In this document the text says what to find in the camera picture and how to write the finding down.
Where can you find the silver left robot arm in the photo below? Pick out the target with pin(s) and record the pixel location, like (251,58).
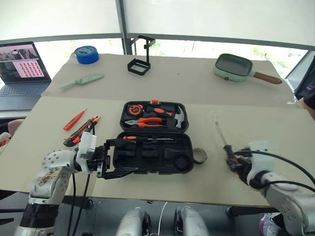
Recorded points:
(56,159)

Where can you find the black orange utility knife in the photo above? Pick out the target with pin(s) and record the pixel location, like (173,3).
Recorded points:
(73,140)

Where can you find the black plastic tool case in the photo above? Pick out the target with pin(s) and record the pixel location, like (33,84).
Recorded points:
(157,161)

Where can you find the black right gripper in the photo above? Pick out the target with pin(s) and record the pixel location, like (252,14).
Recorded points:
(244,163)

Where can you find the gray window frame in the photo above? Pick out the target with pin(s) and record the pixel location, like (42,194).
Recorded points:
(125,24)

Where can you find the long thin dark screwdriver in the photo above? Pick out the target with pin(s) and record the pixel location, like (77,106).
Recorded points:
(221,134)

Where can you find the light green sheathed knife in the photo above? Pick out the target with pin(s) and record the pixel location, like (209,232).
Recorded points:
(88,78)

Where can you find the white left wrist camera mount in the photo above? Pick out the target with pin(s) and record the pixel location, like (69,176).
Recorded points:
(86,145)

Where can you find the person in black shirt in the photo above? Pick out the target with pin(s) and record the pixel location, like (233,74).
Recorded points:
(309,99)

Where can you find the dark gray laptop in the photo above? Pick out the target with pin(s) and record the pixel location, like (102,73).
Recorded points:
(22,91)

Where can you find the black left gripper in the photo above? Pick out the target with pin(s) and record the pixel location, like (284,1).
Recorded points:
(99,154)

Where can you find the white orange object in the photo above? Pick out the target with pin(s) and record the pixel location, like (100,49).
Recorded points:
(3,142)

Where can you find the bystander bare forearm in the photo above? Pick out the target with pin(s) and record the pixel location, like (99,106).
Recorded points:
(14,125)

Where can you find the gray tape roll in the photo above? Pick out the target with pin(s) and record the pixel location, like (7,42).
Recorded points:
(201,160)

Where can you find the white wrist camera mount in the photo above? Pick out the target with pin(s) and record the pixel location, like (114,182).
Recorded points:
(86,145)
(261,157)

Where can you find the black table support bar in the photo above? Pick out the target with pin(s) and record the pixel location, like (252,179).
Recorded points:
(246,211)
(77,204)

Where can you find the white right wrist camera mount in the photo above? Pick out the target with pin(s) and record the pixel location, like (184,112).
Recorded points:
(261,157)

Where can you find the purple white sneaker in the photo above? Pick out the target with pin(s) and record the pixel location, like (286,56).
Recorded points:
(267,222)

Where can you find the orange case latch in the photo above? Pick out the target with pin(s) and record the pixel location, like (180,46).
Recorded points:
(155,101)

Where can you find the silver black rounded shape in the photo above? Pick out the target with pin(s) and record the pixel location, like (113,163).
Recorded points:
(133,221)
(190,221)

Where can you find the black orange tape measure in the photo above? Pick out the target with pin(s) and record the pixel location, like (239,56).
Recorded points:
(134,109)

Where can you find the blue tape roll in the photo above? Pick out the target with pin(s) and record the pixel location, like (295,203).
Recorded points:
(86,59)

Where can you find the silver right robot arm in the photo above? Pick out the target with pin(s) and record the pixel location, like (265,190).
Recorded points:
(290,204)

